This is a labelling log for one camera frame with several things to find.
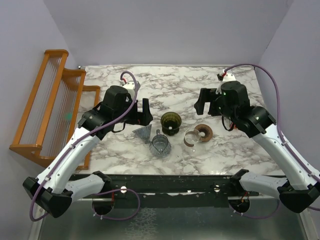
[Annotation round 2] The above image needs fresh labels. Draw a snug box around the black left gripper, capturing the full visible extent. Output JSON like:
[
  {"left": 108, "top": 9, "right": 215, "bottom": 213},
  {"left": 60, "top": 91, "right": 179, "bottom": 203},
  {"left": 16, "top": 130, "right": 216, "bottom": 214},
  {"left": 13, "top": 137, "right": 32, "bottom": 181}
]
[{"left": 114, "top": 96, "right": 153, "bottom": 126}]

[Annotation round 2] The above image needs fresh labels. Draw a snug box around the clear glass carafe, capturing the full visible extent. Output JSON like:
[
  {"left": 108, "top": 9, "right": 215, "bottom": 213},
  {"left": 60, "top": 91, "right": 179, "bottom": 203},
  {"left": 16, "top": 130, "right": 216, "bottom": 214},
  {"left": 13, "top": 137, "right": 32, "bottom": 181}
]
[{"left": 149, "top": 129, "right": 171, "bottom": 158}]

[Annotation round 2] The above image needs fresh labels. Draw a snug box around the brown wooden dripper collar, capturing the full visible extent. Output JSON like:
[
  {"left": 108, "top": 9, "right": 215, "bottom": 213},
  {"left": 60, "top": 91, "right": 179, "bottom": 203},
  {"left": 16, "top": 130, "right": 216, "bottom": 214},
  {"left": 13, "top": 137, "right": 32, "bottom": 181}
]
[{"left": 195, "top": 124, "right": 213, "bottom": 143}]

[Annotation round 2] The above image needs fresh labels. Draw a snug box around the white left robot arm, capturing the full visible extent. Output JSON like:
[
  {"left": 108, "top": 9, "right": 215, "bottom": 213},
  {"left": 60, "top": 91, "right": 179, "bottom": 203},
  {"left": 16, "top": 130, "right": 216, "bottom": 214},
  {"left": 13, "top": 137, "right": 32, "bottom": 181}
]
[{"left": 22, "top": 82, "right": 153, "bottom": 218}]

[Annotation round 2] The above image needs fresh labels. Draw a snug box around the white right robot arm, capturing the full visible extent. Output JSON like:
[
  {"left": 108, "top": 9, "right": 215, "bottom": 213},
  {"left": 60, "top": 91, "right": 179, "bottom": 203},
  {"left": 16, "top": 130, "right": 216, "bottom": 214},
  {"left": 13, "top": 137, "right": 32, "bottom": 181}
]
[{"left": 194, "top": 81, "right": 320, "bottom": 213}]

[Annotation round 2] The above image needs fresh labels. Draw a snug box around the dark green glass dripper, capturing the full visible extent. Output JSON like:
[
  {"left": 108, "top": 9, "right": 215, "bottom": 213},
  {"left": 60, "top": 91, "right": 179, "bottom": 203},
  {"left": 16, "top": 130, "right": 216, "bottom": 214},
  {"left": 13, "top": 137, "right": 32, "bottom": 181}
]
[{"left": 160, "top": 111, "right": 182, "bottom": 136}]

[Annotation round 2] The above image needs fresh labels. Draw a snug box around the clear glass dripper cone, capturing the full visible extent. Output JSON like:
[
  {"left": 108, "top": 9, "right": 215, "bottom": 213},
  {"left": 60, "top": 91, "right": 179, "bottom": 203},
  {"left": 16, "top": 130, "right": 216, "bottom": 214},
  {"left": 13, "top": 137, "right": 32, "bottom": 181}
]
[{"left": 183, "top": 128, "right": 202, "bottom": 155}]

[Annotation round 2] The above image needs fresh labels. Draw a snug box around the orange wooden rack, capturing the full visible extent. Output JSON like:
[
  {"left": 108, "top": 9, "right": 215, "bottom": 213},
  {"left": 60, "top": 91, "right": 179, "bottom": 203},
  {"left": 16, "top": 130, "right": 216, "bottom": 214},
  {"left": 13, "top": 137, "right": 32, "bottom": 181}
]
[{"left": 9, "top": 49, "right": 101, "bottom": 168}]

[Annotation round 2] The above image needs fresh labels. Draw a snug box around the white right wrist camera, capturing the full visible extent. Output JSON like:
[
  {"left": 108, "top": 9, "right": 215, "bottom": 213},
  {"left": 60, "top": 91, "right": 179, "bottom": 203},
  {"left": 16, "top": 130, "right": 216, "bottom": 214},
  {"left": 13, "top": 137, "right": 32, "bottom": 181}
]
[{"left": 217, "top": 72, "right": 236, "bottom": 88}]

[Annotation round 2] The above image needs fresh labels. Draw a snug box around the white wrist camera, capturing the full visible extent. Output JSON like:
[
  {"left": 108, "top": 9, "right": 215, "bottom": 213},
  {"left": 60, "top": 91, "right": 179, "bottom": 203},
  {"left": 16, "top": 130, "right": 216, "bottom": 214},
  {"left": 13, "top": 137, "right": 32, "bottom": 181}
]
[
  {"left": 119, "top": 80, "right": 141, "bottom": 99},
  {"left": 217, "top": 72, "right": 236, "bottom": 88}
]

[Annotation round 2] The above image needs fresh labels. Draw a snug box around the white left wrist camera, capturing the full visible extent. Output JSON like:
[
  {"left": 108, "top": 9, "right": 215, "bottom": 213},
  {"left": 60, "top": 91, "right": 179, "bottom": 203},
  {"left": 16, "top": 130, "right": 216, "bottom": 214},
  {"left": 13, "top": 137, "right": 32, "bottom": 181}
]
[{"left": 119, "top": 80, "right": 141, "bottom": 99}]

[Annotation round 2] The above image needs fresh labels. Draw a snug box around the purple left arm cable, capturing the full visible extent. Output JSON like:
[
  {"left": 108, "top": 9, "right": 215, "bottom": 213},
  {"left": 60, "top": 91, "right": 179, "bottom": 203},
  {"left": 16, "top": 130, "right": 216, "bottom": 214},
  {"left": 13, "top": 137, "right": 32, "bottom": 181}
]
[{"left": 29, "top": 71, "right": 140, "bottom": 223}]

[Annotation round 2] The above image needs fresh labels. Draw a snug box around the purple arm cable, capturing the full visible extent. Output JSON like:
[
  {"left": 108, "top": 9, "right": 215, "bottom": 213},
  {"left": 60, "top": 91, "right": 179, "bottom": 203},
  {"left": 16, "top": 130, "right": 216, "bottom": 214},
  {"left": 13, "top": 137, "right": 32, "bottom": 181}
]
[
  {"left": 223, "top": 63, "right": 320, "bottom": 212},
  {"left": 29, "top": 71, "right": 140, "bottom": 223}
]

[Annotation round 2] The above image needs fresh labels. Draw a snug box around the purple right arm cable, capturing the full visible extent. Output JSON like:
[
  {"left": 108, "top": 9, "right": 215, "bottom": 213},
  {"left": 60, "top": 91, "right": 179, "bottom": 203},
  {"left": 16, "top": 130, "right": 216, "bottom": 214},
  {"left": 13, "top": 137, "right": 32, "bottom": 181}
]
[{"left": 223, "top": 63, "right": 320, "bottom": 212}]

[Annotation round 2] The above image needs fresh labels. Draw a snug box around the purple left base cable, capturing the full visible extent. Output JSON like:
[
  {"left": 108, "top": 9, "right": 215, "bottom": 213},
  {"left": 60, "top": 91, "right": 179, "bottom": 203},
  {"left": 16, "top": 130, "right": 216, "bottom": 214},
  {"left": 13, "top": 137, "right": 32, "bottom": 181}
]
[{"left": 91, "top": 188, "right": 141, "bottom": 222}]

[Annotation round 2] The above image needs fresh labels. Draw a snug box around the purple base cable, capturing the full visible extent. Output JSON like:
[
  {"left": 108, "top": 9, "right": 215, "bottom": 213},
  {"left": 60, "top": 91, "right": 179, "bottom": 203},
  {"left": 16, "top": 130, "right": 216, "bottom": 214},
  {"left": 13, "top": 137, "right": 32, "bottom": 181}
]
[
  {"left": 232, "top": 197, "right": 281, "bottom": 220},
  {"left": 91, "top": 188, "right": 141, "bottom": 222}
]

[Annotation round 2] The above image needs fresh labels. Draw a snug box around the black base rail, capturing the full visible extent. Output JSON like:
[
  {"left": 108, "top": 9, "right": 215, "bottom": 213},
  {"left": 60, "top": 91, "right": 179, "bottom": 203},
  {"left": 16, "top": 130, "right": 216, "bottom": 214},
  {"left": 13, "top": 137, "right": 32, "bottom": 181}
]
[{"left": 85, "top": 174, "right": 248, "bottom": 209}]

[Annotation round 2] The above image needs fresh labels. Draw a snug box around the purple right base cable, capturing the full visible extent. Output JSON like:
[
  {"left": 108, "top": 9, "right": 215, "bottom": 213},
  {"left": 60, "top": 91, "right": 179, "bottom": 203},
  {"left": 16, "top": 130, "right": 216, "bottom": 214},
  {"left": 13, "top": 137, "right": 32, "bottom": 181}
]
[{"left": 232, "top": 197, "right": 281, "bottom": 220}]

